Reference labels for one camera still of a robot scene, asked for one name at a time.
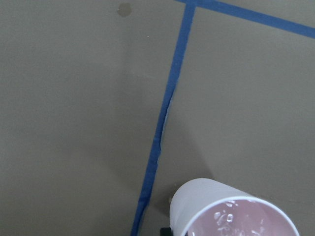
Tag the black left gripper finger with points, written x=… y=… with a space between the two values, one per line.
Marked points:
x=165 y=231

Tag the pink plastic cup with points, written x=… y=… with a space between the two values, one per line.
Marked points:
x=204 y=207

